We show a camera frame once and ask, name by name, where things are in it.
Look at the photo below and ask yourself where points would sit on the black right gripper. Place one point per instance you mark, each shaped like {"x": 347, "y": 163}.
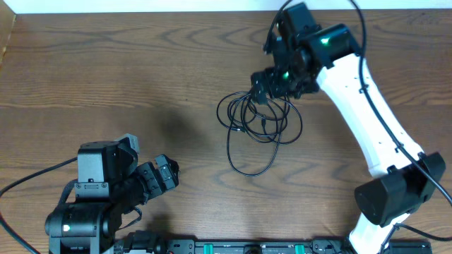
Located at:
{"x": 275, "y": 89}

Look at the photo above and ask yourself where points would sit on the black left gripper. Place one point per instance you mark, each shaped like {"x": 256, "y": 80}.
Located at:
{"x": 159, "y": 176}

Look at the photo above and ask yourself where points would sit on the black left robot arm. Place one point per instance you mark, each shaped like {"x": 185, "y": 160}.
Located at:
{"x": 110, "y": 183}

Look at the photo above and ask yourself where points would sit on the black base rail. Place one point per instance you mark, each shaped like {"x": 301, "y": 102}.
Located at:
{"x": 147, "y": 242}

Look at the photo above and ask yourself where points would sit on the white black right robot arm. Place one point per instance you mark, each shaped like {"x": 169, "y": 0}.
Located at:
{"x": 309, "y": 58}

